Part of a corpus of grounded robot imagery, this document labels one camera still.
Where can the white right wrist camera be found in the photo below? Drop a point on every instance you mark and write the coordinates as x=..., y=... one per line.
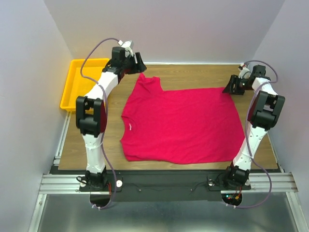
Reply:
x=244, y=71

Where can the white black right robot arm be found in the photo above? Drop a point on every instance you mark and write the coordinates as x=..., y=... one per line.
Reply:
x=262, y=115

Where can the pink t shirt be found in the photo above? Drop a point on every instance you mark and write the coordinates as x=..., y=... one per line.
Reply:
x=186, y=126

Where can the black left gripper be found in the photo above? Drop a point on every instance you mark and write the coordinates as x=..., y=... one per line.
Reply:
x=140, y=67

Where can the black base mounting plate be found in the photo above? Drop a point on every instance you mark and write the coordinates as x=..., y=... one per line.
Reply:
x=163, y=185

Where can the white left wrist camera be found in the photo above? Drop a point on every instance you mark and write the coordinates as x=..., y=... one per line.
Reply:
x=126, y=44

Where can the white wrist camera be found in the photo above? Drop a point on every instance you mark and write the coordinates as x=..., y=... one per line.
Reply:
x=126, y=44
x=244, y=71

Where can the yellow plastic tray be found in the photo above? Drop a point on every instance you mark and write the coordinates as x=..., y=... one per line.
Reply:
x=76, y=85

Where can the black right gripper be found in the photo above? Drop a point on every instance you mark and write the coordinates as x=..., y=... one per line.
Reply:
x=234, y=79

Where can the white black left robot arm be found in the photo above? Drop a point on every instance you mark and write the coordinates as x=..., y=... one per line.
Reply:
x=92, y=113

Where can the aluminium frame rail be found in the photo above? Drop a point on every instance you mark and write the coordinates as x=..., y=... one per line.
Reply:
x=271, y=205

